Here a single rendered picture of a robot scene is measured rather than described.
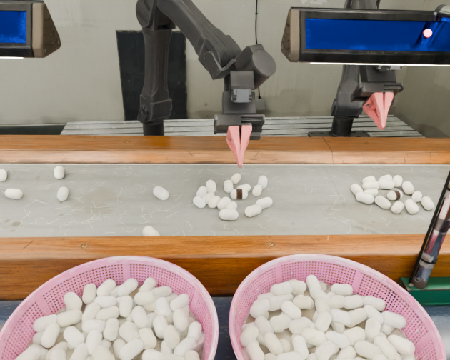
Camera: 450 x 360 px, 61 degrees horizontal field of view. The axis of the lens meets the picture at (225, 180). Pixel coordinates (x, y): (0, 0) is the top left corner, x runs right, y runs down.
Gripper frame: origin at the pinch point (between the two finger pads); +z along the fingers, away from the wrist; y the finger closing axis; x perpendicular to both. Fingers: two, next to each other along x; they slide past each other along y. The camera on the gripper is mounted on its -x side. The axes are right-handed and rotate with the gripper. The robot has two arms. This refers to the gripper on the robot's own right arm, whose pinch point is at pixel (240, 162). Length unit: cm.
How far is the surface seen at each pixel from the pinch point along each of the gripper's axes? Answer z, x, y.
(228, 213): 10.7, -1.0, -2.6
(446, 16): -9.7, -29.5, 26.7
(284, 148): -10.1, 15.5, 12.8
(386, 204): 8.6, 1.5, 29.1
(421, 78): -127, 151, 146
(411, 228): 14.0, -1.1, 31.9
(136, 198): 5.8, 5.3, -21.0
